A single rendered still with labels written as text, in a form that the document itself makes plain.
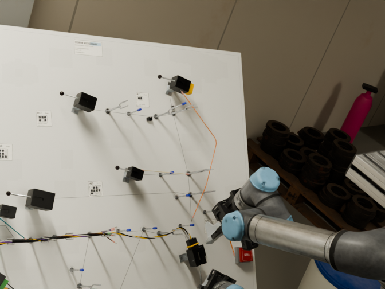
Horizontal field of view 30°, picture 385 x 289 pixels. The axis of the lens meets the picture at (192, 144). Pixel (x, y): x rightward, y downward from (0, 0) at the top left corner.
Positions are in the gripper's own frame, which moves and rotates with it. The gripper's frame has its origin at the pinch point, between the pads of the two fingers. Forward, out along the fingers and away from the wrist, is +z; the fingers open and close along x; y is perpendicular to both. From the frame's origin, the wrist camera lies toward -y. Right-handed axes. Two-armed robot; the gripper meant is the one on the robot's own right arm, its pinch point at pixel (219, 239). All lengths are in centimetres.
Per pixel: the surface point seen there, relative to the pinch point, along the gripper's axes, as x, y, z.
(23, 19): -18, 163, 84
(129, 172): 15.6, 31.8, 3.9
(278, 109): -255, 143, 208
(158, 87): -7, 57, -2
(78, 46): 19, 74, -9
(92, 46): 14, 73, -9
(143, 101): 0, 54, 0
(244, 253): -21.9, -1.5, 22.2
